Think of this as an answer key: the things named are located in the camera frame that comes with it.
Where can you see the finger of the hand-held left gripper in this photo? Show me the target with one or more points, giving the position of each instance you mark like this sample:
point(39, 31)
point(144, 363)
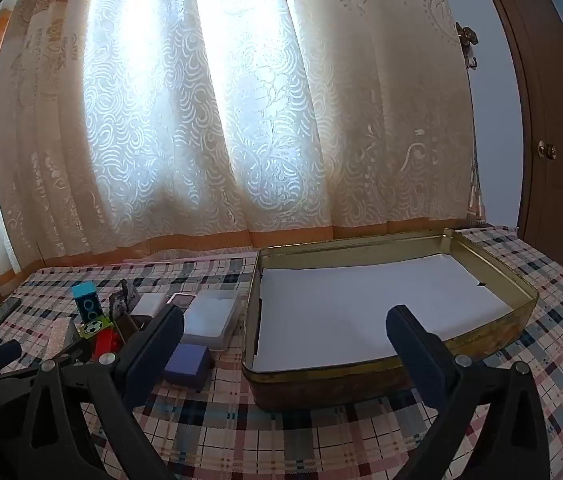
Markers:
point(4, 352)

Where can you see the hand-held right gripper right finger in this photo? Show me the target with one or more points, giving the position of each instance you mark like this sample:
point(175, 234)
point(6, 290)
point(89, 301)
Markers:
point(411, 355)

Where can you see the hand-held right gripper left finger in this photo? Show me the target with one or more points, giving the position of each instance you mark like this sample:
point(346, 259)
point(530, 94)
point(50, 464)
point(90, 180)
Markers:
point(154, 355)

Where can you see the purple small box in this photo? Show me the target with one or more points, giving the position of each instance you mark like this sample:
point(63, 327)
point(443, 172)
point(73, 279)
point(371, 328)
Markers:
point(186, 365)

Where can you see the white usb charger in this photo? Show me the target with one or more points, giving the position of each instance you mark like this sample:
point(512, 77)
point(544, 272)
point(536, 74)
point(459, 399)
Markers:
point(149, 306)

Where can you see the clear plastic box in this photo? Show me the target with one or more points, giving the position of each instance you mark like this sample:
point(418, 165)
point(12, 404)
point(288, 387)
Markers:
point(209, 317)

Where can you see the green football toy block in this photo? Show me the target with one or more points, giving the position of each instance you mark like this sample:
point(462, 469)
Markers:
point(92, 329)

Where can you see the teal toy block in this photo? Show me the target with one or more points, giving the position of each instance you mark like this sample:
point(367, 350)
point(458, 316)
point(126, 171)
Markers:
point(86, 302)

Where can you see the golden metal tin tray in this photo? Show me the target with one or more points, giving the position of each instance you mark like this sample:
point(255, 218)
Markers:
point(311, 390)

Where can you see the brown small item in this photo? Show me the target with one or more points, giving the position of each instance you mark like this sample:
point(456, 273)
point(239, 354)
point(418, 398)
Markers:
point(124, 327)

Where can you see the red toy block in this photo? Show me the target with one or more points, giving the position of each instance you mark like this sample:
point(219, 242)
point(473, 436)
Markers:
point(106, 342)

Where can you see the pink rimmed small case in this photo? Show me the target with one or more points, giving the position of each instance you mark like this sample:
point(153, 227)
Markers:
point(184, 301)

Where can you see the grey knitted item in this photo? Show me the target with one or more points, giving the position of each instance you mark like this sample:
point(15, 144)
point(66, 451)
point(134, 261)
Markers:
point(122, 300)

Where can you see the plaid tablecloth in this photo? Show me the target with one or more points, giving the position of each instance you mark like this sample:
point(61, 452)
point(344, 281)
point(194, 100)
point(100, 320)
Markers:
point(261, 435)

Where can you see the brass door knob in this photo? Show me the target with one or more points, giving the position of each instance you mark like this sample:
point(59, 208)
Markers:
point(546, 150)

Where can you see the cream patterned curtain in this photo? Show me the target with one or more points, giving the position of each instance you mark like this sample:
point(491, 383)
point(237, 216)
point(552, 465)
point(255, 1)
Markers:
point(236, 110)

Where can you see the brown wooden door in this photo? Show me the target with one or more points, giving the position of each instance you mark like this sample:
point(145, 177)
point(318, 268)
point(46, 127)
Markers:
point(536, 85)

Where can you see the bronze curtain tieback hook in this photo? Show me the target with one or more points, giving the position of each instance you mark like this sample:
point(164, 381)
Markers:
point(467, 40)

